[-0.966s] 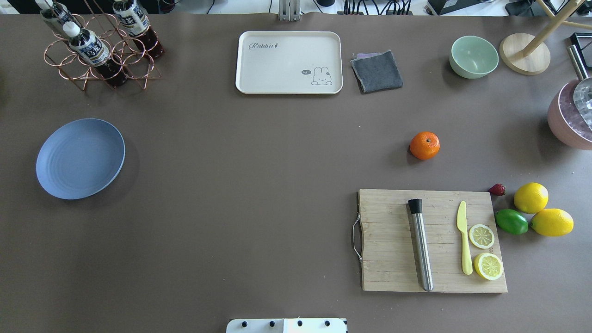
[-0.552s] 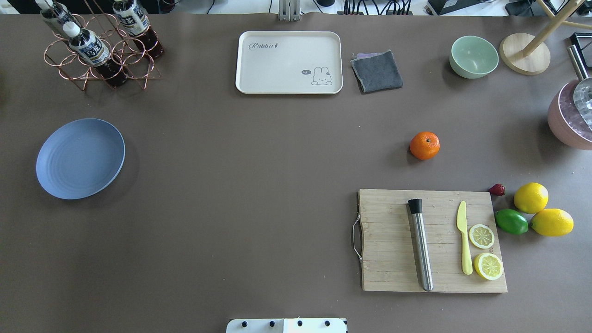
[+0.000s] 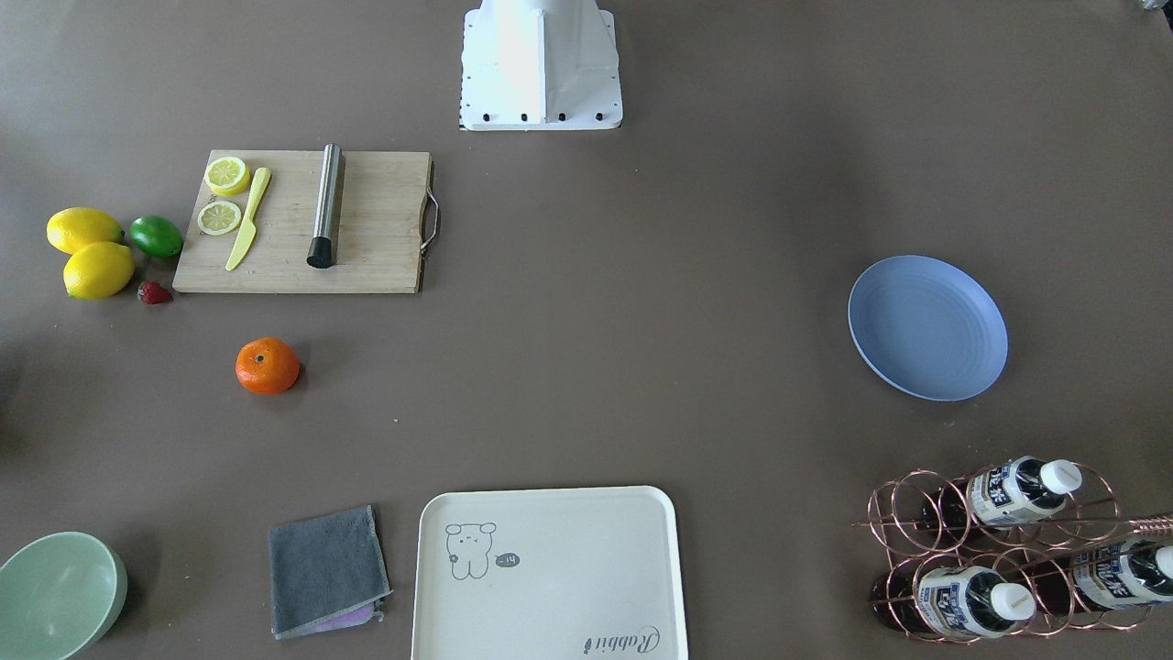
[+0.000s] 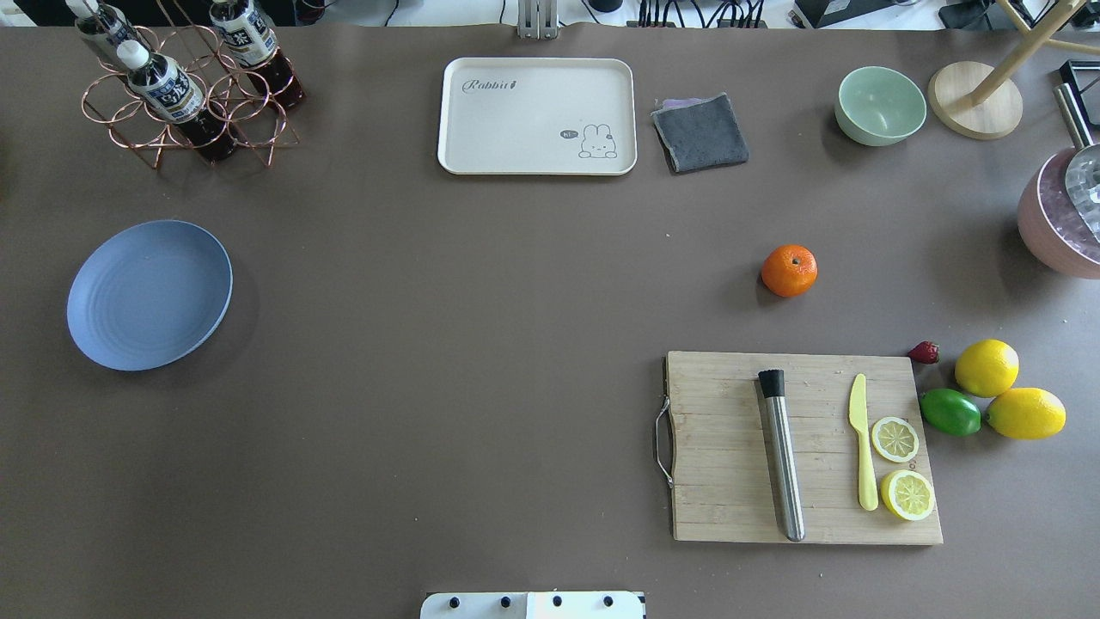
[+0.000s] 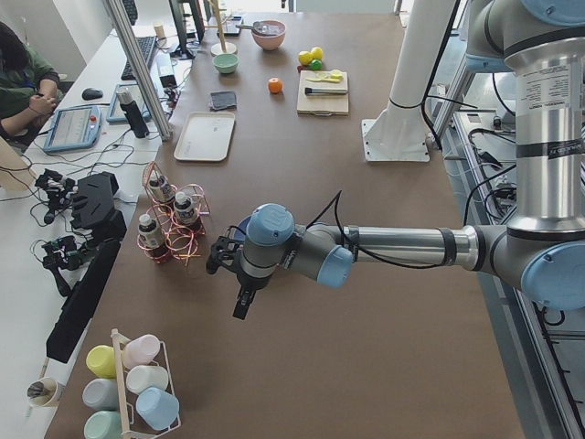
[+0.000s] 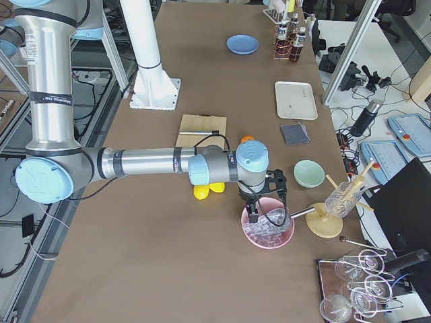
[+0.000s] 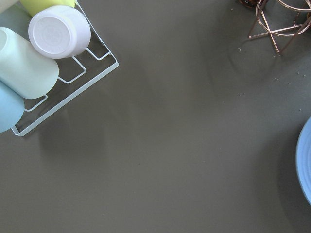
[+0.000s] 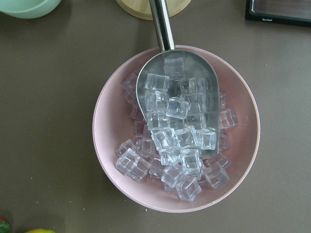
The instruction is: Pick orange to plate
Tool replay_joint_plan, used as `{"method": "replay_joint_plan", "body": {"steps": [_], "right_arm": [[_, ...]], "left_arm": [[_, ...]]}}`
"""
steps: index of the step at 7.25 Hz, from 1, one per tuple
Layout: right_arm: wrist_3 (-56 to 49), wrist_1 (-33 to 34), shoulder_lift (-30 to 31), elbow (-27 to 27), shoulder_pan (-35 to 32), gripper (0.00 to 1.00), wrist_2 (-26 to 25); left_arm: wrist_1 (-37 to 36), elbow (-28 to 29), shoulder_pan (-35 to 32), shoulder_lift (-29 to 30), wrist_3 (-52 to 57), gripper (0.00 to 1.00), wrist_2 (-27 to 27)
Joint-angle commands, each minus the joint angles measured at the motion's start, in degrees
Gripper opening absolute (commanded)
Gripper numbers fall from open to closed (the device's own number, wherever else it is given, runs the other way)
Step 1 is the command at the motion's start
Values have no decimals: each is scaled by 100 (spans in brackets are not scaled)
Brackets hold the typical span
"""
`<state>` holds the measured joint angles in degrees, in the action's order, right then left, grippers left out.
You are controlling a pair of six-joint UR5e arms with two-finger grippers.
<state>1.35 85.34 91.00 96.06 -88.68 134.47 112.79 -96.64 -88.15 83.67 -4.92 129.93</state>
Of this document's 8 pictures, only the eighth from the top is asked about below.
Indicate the clear ice cubes pile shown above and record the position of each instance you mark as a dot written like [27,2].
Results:
[184,171]

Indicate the metal ice scoop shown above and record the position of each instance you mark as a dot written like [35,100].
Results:
[178,93]

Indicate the pink bowl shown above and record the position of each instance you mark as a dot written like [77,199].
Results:
[112,125]

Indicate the wooden stand base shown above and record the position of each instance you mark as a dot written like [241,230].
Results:
[141,8]

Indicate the yellow lemon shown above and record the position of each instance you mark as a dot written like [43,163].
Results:
[40,230]

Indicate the mint green bowl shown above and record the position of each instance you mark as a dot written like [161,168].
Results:
[28,9]

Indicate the black framed tablet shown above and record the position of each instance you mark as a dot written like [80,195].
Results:
[290,12]

